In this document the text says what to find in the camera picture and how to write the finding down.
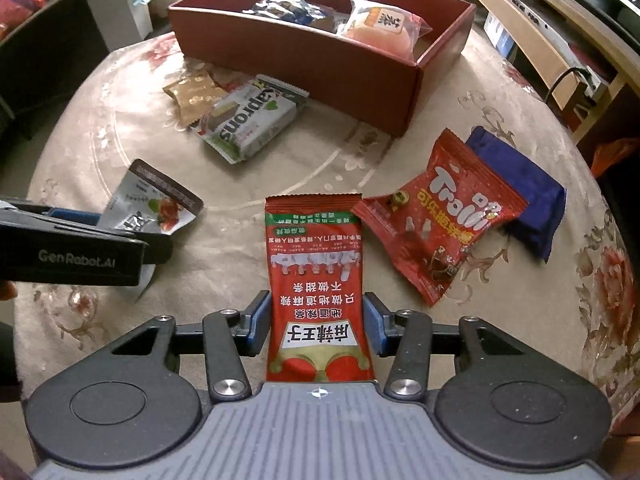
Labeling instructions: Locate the black cable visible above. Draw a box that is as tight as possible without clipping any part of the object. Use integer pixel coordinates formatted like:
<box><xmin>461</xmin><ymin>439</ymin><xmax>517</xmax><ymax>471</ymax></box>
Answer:
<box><xmin>542</xmin><ymin>67</ymin><xmax>591</xmax><ymax>111</ymax></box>

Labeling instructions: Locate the red gummy candy packet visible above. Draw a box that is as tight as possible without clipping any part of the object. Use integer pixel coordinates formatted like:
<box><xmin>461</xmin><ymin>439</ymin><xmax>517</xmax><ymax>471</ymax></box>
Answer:
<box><xmin>350</xmin><ymin>128</ymin><xmax>530</xmax><ymax>308</ymax></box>

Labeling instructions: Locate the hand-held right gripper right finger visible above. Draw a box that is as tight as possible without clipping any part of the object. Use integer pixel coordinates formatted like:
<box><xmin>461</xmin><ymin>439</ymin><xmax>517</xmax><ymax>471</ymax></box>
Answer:
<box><xmin>362</xmin><ymin>291</ymin><xmax>531</xmax><ymax>402</ymax></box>

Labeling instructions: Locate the red spicy strip packet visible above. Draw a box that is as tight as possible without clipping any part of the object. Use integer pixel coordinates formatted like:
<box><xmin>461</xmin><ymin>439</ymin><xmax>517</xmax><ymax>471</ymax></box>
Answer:
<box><xmin>263</xmin><ymin>193</ymin><xmax>378</xmax><ymax>383</ymax></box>

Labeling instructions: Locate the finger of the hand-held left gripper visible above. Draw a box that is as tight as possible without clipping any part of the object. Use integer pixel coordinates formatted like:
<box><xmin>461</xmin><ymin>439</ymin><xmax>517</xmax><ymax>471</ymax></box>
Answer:
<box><xmin>94</xmin><ymin>229</ymin><xmax>175</xmax><ymax>266</ymax></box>
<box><xmin>0</xmin><ymin>200</ymin><xmax>104</xmax><ymax>229</ymax></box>

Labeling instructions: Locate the wooden television cabinet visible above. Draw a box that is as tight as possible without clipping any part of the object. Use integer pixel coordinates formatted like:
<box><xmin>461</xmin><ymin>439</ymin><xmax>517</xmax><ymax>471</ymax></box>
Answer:
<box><xmin>425</xmin><ymin>0</ymin><xmax>640</xmax><ymax>146</ymax></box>

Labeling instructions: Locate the clear packet with round cake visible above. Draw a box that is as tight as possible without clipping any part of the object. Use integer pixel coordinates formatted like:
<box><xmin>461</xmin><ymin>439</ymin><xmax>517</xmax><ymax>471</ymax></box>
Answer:
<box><xmin>335</xmin><ymin>0</ymin><xmax>433</xmax><ymax>63</ymax></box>

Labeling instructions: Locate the dark low table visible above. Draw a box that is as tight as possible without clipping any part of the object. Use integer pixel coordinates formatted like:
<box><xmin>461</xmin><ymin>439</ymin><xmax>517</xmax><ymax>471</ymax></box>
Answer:
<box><xmin>0</xmin><ymin>0</ymin><xmax>221</xmax><ymax>141</ymax></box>

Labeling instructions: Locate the green and white wafer packet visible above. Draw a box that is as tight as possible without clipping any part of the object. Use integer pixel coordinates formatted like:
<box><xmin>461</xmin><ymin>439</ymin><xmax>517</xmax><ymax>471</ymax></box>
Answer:
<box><xmin>195</xmin><ymin>74</ymin><xmax>310</xmax><ymax>165</ymax></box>

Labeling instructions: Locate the white packet with red label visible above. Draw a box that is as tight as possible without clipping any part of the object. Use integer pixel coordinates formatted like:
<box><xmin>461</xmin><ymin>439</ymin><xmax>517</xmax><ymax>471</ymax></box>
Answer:
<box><xmin>100</xmin><ymin>158</ymin><xmax>204</xmax><ymax>303</ymax></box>

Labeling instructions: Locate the navy blue snack packet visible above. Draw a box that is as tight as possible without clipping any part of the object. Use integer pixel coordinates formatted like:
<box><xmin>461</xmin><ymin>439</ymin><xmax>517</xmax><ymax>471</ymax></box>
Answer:
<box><xmin>465</xmin><ymin>126</ymin><xmax>568</xmax><ymax>265</ymax></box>

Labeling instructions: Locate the blue and white packet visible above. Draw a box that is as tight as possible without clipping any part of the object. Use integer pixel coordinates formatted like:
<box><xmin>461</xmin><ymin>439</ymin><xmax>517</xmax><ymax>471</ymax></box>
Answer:
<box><xmin>242</xmin><ymin>0</ymin><xmax>333</xmax><ymax>31</ymax></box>

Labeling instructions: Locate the orange plastic bag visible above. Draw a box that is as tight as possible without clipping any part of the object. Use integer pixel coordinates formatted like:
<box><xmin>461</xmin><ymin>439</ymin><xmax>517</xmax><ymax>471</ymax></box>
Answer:
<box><xmin>590</xmin><ymin>137</ymin><xmax>640</xmax><ymax>176</ymax></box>

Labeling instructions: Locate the gold snack packet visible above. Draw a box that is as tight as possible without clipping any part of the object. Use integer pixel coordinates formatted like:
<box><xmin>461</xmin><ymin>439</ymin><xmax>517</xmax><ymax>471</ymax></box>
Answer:
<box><xmin>162</xmin><ymin>72</ymin><xmax>228</xmax><ymax>131</ymax></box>

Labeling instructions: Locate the white storage box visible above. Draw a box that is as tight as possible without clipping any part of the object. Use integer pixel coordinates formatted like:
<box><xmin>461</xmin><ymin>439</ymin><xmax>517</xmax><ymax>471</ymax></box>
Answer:
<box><xmin>127</xmin><ymin>0</ymin><xmax>173</xmax><ymax>41</ymax></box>

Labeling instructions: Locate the red cardboard box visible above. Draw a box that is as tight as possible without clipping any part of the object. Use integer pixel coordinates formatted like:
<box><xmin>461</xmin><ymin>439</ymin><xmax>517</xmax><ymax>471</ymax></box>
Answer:
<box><xmin>167</xmin><ymin>0</ymin><xmax>477</xmax><ymax>138</ymax></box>

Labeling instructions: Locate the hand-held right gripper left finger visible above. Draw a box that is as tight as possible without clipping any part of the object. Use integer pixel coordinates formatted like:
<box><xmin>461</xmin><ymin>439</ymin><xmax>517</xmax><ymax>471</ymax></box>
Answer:
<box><xmin>107</xmin><ymin>290</ymin><xmax>273</xmax><ymax>404</ymax></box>

